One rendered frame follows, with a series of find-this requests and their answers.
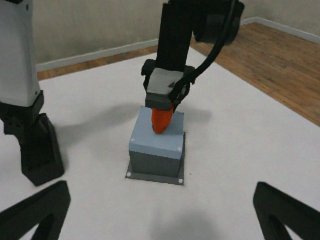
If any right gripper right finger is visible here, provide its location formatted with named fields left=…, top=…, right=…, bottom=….
left=252, top=181, right=320, bottom=240

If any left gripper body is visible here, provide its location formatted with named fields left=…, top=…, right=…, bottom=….
left=141, top=35, right=196, bottom=99

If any orange-red peg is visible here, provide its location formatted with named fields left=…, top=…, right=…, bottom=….
left=151, top=103, right=174, bottom=133

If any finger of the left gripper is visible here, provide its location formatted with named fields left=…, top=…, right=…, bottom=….
left=143, top=79, right=149, bottom=93
left=173, top=90, right=190, bottom=113

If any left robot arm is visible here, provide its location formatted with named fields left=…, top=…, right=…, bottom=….
left=0, top=0, right=245, bottom=176

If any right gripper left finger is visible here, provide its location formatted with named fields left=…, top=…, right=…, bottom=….
left=0, top=180, right=71, bottom=240

